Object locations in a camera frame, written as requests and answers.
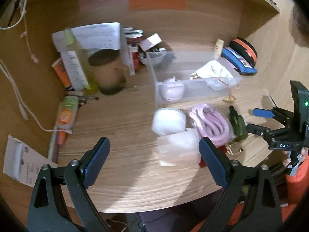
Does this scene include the white sock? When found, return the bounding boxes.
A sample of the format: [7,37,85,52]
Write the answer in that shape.
[190,60,238,91]

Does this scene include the brown mug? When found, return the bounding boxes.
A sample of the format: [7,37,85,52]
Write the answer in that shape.
[88,49,130,95]

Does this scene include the lilac round case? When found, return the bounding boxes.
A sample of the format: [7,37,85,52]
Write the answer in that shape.
[161,77,185,102]

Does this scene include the orange sticky note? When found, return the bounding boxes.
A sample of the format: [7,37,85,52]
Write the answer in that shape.
[128,0,186,10]

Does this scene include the orange small box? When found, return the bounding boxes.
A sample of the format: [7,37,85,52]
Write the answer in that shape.
[52,57,73,91]

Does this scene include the white cord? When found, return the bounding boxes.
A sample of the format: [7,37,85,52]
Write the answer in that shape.
[0,0,61,133]

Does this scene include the cream lotion bottle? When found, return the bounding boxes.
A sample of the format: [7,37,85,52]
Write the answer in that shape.
[214,39,224,56]

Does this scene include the small white box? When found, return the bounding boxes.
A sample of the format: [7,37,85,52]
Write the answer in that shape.
[139,34,162,52]

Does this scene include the white round cotton pad jar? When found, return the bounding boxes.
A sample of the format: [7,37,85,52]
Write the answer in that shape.
[151,108,186,136]

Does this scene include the pink rope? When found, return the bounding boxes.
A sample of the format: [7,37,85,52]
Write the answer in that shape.
[188,103,234,148]

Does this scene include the green yellow spray bottle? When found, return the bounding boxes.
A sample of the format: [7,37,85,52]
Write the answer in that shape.
[61,28,98,95]

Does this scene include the orange green tube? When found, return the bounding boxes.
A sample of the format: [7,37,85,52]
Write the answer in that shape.
[56,95,79,146]

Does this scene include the dark green small bottle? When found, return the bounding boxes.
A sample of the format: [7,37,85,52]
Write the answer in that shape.
[229,105,248,142]

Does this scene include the open white paper booklet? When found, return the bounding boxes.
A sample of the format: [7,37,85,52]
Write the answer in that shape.
[51,22,136,76]

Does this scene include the black orange round case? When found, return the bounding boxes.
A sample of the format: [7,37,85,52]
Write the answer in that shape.
[229,37,258,67]

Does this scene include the person's right hand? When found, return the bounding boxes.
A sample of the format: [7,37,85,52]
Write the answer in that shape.
[283,147,308,176]

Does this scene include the stack of books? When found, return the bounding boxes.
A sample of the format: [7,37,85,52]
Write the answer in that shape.
[123,27,143,74]

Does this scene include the blue pencil pouch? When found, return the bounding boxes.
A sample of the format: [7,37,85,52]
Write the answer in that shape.
[222,47,257,75]

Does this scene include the clear plastic storage bin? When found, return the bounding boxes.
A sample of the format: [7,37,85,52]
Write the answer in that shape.
[145,51,242,107]

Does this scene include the white instruction card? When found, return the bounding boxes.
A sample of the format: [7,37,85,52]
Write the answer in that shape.
[3,135,58,188]

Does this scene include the white tissue pack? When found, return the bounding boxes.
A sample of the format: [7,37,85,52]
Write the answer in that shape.
[156,128,201,167]

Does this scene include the bowl of trinkets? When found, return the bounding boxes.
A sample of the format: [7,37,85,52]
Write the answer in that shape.
[137,48,175,66]

